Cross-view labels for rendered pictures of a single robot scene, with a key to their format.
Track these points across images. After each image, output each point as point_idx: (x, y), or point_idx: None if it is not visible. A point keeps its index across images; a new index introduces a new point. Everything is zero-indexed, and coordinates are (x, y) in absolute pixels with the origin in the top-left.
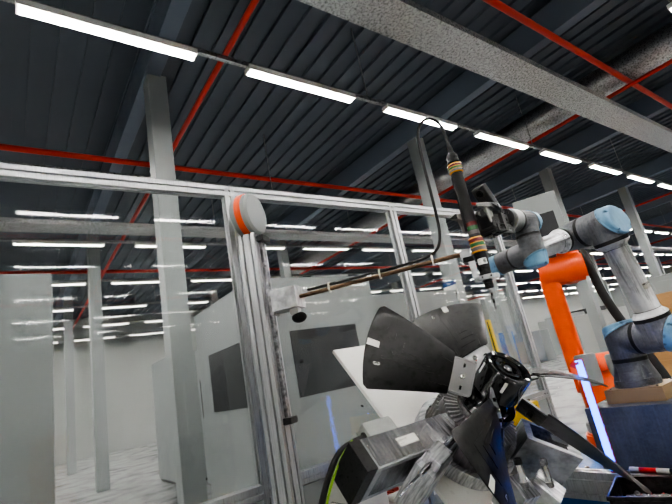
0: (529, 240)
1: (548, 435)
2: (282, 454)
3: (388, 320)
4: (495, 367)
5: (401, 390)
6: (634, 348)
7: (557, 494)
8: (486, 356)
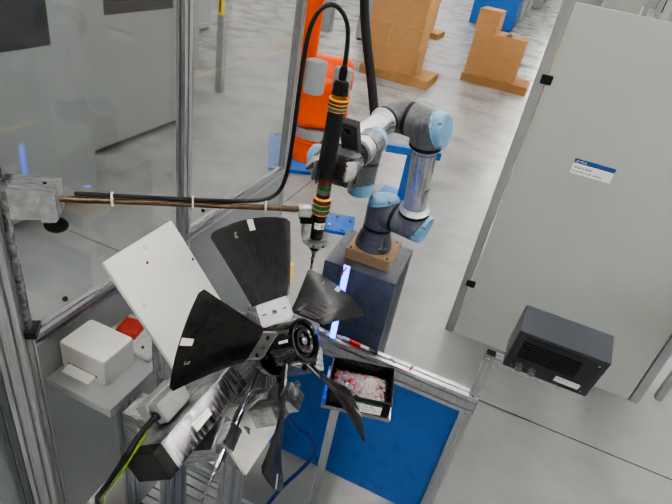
0: (366, 173)
1: None
2: (23, 367)
3: (206, 310)
4: (295, 343)
5: (204, 376)
6: (387, 227)
7: (298, 403)
8: (290, 333)
